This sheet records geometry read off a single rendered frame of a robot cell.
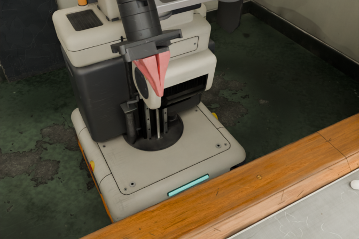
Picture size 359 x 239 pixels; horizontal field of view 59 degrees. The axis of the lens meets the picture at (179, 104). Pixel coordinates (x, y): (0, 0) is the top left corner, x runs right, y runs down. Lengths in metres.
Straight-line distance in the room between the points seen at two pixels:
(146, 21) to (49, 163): 1.41
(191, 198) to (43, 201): 1.11
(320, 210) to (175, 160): 0.74
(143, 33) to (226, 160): 0.96
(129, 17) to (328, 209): 0.54
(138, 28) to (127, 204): 0.86
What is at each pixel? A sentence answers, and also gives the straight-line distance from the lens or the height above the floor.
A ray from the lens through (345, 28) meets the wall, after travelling 2.45.
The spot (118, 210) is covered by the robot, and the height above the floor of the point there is 0.26.
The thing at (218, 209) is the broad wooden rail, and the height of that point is 0.76.
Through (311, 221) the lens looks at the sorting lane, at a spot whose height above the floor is 0.74.
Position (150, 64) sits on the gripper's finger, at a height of 1.06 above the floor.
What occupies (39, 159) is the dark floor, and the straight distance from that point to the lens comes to 1.85.
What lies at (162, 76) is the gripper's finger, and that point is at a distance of 0.51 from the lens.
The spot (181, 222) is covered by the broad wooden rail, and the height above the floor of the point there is 0.76.
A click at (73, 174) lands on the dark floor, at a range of 1.73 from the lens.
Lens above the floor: 1.34
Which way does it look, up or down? 42 degrees down
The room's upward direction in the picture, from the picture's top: straight up
